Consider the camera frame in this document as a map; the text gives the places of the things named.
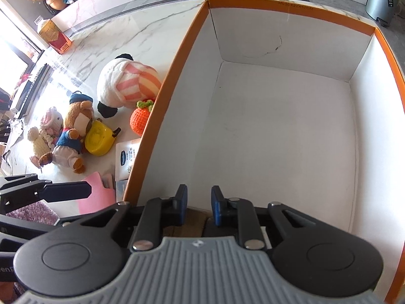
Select pink notebook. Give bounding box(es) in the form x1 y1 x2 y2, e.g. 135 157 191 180
77 172 116 214

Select purple fluffy sleeve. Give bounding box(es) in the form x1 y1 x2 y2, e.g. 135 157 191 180
6 201 59 225

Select crochet bunny doll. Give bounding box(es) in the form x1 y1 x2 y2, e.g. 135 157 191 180
27 106 63 169

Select yellow plastic coin case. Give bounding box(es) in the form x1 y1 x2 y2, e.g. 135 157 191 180
85 120 121 157

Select white lotion tube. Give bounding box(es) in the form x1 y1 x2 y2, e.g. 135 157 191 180
115 138 141 181

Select brown bear plush sailor outfit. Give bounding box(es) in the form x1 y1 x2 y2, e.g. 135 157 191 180
38 91 94 174

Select black keyboard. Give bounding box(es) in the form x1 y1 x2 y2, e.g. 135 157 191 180
10 64 53 119

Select orange crochet fruit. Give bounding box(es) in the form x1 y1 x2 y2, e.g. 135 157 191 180
129 99 154 137

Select orange and white storage box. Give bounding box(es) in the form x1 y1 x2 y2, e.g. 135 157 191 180
124 0 404 302

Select white panda plush striped pants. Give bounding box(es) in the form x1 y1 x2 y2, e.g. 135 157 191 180
96 53 161 119

